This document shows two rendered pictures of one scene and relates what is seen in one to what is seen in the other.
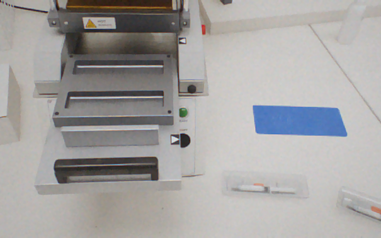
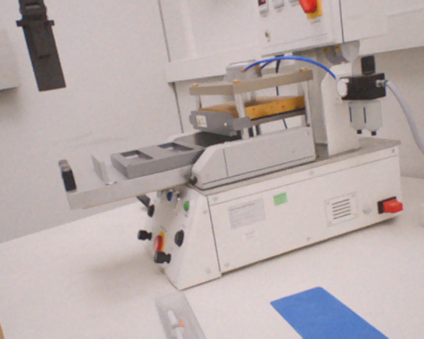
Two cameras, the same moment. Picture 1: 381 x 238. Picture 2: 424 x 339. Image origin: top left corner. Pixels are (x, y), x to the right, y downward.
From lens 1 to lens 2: 0.97 m
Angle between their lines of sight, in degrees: 72
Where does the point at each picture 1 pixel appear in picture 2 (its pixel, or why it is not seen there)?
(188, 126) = (186, 224)
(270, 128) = (289, 308)
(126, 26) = (210, 126)
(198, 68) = (204, 162)
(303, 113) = (352, 325)
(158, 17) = (219, 117)
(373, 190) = not seen: outside the picture
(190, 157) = (178, 261)
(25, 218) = (105, 247)
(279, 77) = (408, 288)
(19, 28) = not seen: hidden behind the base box
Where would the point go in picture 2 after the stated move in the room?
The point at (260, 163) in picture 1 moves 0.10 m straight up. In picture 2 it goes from (219, 318) to (209, 262)
